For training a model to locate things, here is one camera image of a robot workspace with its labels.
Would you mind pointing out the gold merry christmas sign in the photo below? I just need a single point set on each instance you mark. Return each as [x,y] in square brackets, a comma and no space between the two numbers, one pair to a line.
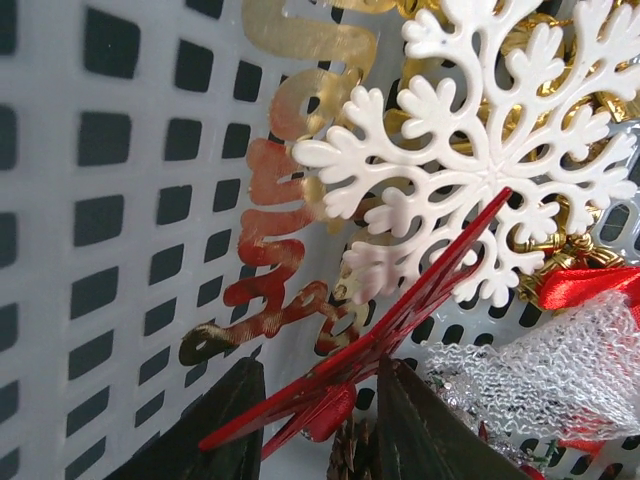
[284,200]

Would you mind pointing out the white mesh ornament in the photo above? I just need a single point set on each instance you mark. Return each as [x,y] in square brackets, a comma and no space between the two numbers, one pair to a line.
[574,378]

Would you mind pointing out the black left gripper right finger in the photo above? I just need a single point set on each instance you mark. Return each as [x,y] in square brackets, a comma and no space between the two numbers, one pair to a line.
[420,438]

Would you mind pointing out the white perforated plastic basket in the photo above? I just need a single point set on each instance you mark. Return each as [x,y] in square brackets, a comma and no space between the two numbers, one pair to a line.
[125,128]

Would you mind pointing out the brown pine cone ornament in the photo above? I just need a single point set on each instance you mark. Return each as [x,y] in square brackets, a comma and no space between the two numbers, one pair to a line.
[350,448]

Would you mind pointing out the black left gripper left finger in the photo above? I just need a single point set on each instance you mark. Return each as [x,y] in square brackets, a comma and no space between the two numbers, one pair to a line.
[176,455]

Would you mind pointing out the white snowflake ornament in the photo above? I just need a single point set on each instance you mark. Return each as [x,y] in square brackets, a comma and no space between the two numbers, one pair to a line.
[352,160]

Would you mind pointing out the gold bell ornament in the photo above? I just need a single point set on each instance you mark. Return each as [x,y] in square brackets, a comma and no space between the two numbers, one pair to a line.
[524,124]

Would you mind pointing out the red star ornament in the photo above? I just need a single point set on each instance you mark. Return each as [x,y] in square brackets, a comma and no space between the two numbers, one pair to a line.
[317,403]

